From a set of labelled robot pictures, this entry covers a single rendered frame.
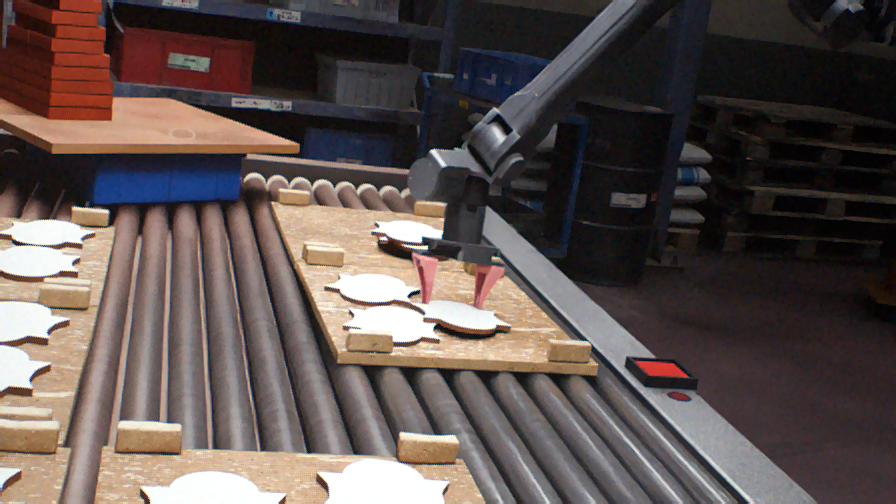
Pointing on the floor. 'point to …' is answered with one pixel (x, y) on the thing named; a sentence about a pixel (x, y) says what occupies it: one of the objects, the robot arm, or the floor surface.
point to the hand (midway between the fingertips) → (451, 304)
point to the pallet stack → (791, 178)
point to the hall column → (691, 52)
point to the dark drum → (608, 189)
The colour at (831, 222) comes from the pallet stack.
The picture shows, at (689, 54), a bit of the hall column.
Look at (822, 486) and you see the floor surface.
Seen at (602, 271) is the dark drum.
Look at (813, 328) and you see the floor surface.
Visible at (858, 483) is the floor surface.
